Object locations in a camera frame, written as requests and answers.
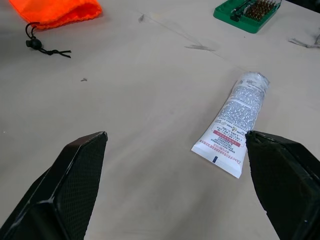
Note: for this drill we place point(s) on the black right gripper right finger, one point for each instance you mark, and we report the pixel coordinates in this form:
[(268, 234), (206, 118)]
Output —
[(282, 185)]

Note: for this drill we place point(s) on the green screwdriver bit set case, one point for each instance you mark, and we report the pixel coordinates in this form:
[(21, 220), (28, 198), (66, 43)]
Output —
[(246, 12)]

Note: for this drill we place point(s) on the white printed cream tube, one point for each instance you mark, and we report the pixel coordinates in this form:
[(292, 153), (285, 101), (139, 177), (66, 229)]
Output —
[(236, 117)]

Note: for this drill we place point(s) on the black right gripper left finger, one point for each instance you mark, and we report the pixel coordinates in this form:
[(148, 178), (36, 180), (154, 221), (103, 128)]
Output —
[(75, 185)]

